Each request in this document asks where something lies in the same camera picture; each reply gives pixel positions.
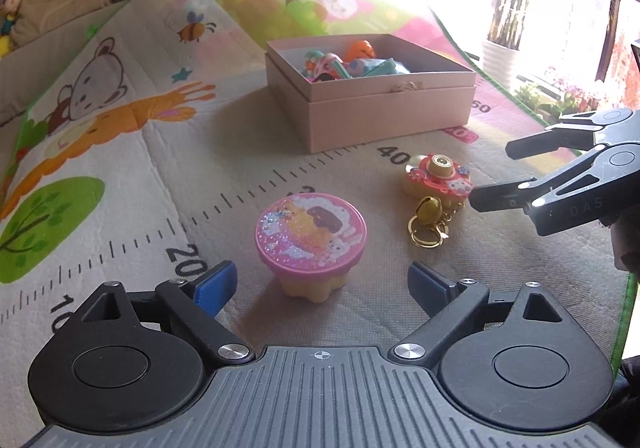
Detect potted palm white pot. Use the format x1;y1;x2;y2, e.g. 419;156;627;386
481;0;617;91

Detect pink camera keychain gold bell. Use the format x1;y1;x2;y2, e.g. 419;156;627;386
401;153;474;249

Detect orange plastic toy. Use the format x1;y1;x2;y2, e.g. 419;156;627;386
345;40;376;61

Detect printed animal play mat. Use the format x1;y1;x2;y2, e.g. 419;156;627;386
0;0;632;379

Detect small standing doll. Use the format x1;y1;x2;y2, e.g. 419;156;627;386
0;0;24;36

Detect light blue packet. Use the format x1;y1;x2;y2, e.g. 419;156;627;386
370;58;412;76

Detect colourful plastic toy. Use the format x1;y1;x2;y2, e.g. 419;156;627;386
302;50;347;81

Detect brown window frame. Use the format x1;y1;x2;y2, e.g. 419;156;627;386
604;0;640;79

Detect pink cardboard box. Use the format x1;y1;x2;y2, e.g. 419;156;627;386
264;34;477;155

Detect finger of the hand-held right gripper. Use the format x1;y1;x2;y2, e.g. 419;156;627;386
470;143;640;237
506;108;640;159

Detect pink lid cupcake toy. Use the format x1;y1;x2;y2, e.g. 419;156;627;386
255;193;369;305

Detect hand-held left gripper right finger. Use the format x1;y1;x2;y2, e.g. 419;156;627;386
392;262;565;370

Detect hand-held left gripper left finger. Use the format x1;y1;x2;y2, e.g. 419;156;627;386
75;260;256;370

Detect flowering potted plants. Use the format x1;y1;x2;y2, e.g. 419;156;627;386
515;68;617;125

